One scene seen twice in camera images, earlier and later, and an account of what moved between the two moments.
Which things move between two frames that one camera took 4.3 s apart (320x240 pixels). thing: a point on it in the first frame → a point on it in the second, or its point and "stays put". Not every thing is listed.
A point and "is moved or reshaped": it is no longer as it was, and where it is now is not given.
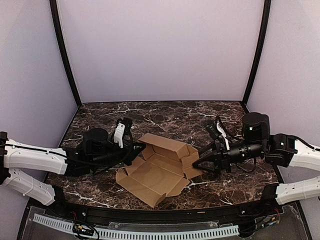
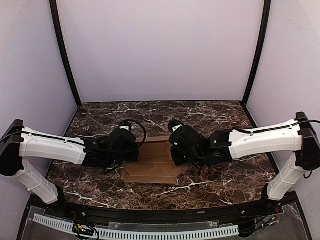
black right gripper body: [224, 155] → [175, 157]
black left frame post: [63, 45] stays put
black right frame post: [266, 8] stays put
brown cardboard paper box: [163, 169] is moved or reshaped
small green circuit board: [83, 229] stays put
